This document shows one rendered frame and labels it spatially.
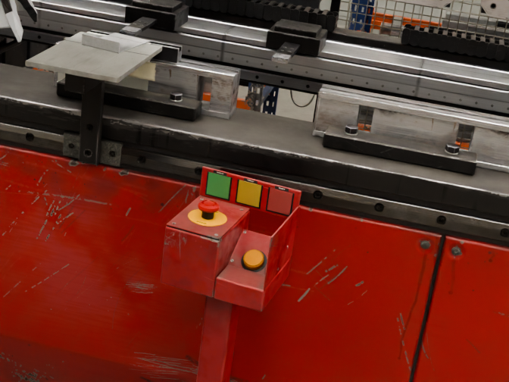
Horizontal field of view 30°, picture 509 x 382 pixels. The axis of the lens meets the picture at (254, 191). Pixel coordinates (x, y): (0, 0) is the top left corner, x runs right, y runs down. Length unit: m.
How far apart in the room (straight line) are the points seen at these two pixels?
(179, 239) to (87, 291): 0.45
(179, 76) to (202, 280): 0.47
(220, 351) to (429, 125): 0.60
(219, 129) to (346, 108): 0.26
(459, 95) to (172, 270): 0.80
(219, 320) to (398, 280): 0.37
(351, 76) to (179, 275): 0.69
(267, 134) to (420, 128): 0.30
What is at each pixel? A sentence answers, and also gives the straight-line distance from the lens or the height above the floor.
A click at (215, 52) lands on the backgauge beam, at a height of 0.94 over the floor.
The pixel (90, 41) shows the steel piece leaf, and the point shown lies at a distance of 1.93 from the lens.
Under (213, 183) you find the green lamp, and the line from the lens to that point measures 1.81.
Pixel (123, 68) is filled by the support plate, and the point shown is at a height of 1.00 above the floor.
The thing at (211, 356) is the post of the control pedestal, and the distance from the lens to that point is 1.85.
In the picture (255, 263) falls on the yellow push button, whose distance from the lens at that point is 1.73.
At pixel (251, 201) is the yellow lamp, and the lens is 1.79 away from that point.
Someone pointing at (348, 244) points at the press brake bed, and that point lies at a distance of 1.89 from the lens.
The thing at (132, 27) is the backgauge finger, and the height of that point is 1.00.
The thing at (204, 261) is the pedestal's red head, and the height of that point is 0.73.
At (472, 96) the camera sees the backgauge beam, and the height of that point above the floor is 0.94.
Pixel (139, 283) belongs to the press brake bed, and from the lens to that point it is 2.04.
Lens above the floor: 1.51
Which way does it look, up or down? 23 degrees down
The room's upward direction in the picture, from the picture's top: 8 degrees clockwise
